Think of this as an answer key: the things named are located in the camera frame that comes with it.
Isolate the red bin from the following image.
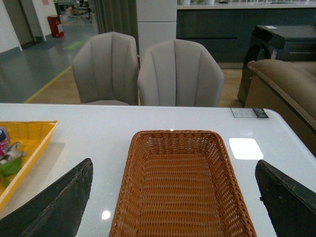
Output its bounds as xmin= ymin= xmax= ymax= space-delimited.
xmin=47 ymin=15 xmax=64 ymax=38

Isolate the left grey fabric chair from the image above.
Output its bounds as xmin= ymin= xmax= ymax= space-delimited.
xmin=72 ymin=32 xmax=139 ymax=106

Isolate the panda toy figure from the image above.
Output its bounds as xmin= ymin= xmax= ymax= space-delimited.
xmin=0 ymin=142 xmax=27 ymax=164

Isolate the tan sofa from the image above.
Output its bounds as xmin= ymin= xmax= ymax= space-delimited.
xmin=245 ymin=59 xmax=316 ymax=154

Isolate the brown wicker basket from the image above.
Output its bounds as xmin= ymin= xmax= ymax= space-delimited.
xmin=110 ymin=130 xmax=256 ymax=237

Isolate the right grey fabric chair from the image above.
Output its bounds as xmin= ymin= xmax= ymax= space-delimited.
xmin=138 ymin=39 xmax=225 ymax=107

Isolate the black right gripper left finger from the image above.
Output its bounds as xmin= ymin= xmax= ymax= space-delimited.
xmin=0 ymin=158 xmax=93 ymax=237

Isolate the black appliance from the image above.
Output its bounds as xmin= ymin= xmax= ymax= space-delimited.
xmin=237 ymin=25 xmax=316 ymax=106

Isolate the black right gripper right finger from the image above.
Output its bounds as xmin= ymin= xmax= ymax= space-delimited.
xmin=255 ymin=160 xmax=316 ymax=237

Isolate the table label sticker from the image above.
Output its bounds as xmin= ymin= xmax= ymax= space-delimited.
xmin=231 ymin=108 xmax=269 ymax=119

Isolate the dark kitchen counter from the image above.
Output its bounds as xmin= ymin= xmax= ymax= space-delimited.
xmin=176 ymin=2 xmax=316 ymax=64

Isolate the yellow wicker basket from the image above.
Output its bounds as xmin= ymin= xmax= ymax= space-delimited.
xmin=0 ymin=120 xmax=58 ymax=210

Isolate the orange toy carrot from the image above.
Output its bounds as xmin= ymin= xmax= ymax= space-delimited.
xmin=0 ymin=158 xmax=23 ymax=188

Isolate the small jar with pink label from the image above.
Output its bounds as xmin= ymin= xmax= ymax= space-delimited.
xmin=0 ymin=127 xmax=10 ymax=157

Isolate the white pillar cabinet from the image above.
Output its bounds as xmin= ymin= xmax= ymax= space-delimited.
xmin=136 ymin=0 xmax=177 ymax=57

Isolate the grey fabric chair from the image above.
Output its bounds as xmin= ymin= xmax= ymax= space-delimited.
xmin=138 ymin=39 xmax=225 ymax=107
xmin=72 ymin=32 xmax=139 ymax=106

